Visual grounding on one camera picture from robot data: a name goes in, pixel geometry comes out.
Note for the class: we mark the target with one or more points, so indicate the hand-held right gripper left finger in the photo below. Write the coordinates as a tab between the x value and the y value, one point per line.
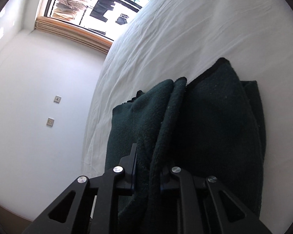
129	173

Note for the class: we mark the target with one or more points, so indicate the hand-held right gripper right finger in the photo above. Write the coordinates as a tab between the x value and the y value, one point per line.
177	180

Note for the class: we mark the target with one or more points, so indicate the dark green sweater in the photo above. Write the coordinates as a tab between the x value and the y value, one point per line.
210	126

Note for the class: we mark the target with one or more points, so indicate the hanging dark clothes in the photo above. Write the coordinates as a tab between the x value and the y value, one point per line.
102	9

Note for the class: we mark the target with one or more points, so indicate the hanging patterned beige clothes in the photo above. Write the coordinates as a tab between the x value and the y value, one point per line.
70	4

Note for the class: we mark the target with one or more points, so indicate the beige curtain with orange edge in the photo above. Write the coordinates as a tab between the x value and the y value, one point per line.
73	33

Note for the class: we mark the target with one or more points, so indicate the white bed sheet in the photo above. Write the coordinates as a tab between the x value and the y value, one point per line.
185	29

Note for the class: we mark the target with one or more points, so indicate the small hanging dark garment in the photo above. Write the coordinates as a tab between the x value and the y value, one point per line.
122	19

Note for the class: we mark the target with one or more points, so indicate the metal wall socket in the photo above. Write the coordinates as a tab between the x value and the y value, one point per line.
50	122
57	99

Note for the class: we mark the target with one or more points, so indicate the window with black frame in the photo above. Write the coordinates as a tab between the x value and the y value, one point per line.
92	9

